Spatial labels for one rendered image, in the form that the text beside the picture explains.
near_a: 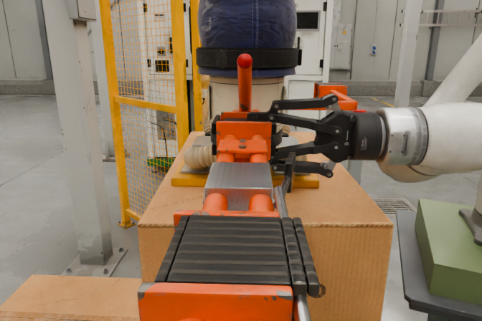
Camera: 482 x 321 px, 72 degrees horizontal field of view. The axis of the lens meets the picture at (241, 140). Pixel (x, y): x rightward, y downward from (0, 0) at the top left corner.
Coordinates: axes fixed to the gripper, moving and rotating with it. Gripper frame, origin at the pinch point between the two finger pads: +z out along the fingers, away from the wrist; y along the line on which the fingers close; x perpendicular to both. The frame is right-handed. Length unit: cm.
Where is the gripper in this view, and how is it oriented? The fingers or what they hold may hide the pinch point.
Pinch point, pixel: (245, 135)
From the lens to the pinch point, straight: 53.3
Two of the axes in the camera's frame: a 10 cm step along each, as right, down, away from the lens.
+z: -10.0, 0.0, 0.5
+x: 0.5, -2.7, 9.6
